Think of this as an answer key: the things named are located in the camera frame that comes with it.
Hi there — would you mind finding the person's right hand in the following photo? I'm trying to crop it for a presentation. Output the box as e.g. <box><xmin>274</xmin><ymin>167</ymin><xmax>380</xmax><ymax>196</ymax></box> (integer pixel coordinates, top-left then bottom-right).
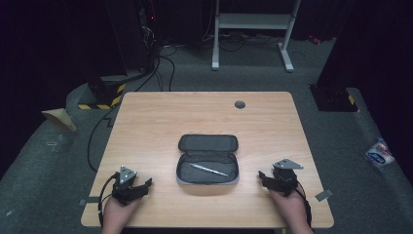
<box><xmin>268</xmin><ymin>188</ymin><xmax>310</xmax><ymax>228</ymax></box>

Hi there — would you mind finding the dark equipment tower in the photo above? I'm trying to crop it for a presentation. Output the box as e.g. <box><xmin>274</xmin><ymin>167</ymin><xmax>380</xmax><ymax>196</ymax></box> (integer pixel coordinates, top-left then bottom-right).
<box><xmin>103</xmin><ymin>0</ymin><xmax>162</xmax><ymax>74</ymax></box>

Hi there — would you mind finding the black box with yellow edge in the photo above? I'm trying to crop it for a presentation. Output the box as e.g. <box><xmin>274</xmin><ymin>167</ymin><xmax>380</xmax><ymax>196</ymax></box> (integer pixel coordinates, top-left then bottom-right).
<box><xmin>308</xmin><ymin>84</ymin><xmax>361</xmax><ymax>114</ymax></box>

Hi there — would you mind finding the person's left hand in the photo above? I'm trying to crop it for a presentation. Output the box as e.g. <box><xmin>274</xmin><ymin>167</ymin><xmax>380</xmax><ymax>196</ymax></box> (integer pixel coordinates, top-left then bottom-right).
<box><xmin>101</xmin><ymin>195</ymin><xmax>142</xmax><ymax>229</ymax></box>

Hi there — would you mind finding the grey tape strip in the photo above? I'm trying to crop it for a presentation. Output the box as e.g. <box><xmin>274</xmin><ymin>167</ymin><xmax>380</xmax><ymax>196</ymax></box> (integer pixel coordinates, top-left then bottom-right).
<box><xmin>78</xmin><ymin>196</ymin><xmax>101</xmax><ymax>207</ymax></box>
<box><xmin>315</xmin><ymin>188</ymin><xmax>334</xmax><ymax>203</ymax></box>

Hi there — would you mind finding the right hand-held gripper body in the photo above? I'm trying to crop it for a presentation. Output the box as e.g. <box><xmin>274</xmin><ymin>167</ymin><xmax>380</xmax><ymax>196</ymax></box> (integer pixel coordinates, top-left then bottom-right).
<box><xmin>272</xmin><ymin>158</ymin><xmax>305</xmax><ymax>198</ymax></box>

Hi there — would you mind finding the grey zip pencil case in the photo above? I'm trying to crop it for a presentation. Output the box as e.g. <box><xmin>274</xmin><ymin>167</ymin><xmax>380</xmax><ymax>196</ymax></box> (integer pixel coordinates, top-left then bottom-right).
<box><xmin>175</xmin><ymin>134</ymin><xmax>241</xmax><ymax>187</ymax></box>

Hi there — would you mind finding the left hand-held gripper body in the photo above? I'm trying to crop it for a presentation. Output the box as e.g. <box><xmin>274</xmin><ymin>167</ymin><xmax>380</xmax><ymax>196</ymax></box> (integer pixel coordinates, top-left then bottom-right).
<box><xmin>111</xmin><ymin>165</ymin><xmax>140</xmax><ymax>207</ymax></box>

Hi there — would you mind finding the left hand-held gripper cable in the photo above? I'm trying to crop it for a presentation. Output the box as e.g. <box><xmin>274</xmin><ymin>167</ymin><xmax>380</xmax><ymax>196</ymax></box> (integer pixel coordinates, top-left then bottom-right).
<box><xmin>97</xmin><ymin>173</ymin><xmax>119</xmax><ymax>228</ymax></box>

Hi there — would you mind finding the right hand-held gripper cable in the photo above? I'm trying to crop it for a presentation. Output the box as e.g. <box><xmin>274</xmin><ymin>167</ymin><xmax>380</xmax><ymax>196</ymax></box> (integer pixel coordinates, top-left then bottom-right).
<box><xmin>293</xmin><ymin>181</ymin><xmax>314</xmax><ymax>228</ymax></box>

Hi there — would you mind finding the hand-held gripper cable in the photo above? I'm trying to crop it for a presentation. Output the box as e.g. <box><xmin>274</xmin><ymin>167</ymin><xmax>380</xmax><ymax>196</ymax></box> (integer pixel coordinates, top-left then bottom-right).
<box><xmin>97</xmin><ymin>173</ymin><xmax>119</xmax><ymax>228</ymax></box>
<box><xmin>293</xmin><ymin>181</ymin><xmax>314</xmax><ymax>228</ymax></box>

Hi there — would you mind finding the white metal stand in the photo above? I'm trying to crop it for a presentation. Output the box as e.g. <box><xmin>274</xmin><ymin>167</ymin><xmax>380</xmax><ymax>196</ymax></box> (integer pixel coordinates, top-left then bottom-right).
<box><xmin>210</xmin><ymin>0</ymin><xmax>302</xmax><ymax>73</ymax></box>

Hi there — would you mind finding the silver pen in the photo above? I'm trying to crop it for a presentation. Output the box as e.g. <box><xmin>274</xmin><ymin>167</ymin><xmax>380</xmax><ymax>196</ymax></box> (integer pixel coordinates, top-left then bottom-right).
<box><xmin>189</xmin><ymin>163</ymin><xmax>230</xmax><ymax>178</ymax></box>

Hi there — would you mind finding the white blue printed packet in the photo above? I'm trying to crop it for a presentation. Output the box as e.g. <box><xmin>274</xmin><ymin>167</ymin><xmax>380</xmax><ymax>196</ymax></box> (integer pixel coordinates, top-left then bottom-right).
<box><xmin>363</xmin><ymin>137</ymin><xmax>396</xmax><ymax>168</ymax></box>

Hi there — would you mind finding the black yellow striped base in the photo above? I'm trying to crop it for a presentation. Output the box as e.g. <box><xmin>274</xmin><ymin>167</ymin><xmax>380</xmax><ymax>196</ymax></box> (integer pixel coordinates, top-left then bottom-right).
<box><xmin>77</xmin><ymin>75</ymin><xmax>128</xmax><ymax>111</ymax></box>

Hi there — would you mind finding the black floor cable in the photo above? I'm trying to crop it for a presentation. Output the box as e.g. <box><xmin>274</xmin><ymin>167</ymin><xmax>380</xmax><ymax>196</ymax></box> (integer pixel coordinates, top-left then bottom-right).
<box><xmin>133</xmin><ymin>45</ymin><xmax>179</xmax><ymax>93</ymax></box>
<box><xmin>86</xmin><ymin>105</ymin><xmax>119</xmax><ymax>174</ymax></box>

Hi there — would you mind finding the tan cardboard piece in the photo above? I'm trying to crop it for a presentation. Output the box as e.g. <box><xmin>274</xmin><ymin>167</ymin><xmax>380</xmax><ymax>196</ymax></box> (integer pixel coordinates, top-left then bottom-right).
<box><xmin>41</xmin><ymin>107</ymin><xmax>78</xmax><ymax>134</ymax></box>

